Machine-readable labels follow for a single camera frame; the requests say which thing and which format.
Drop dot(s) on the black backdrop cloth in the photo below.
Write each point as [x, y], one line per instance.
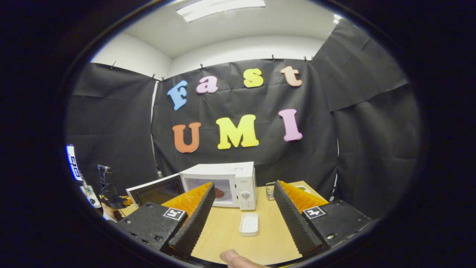
[111, 123]

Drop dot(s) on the small ceiling light panel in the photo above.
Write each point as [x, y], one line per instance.
[336, 17]

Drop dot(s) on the white side table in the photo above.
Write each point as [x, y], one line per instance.
[89, 193]

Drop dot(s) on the white microwave oven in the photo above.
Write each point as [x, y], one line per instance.
[238, 175]

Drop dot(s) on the blue and white board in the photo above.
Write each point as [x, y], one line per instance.
[73, 162]

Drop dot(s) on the white compartment seasoning tray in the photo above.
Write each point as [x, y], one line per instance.
[303, 189]

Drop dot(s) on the large ceiling light panel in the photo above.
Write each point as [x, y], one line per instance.
[219, 7]

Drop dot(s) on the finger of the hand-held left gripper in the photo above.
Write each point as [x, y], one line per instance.
[128, 201]

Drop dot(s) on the white rectangular dish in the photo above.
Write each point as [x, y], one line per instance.
[248, 224]

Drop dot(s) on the red sausage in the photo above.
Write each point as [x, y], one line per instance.
[219, 192]

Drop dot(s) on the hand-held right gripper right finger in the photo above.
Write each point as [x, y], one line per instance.
[295, 223]

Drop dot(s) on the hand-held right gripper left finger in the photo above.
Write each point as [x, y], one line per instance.
[195, 227]

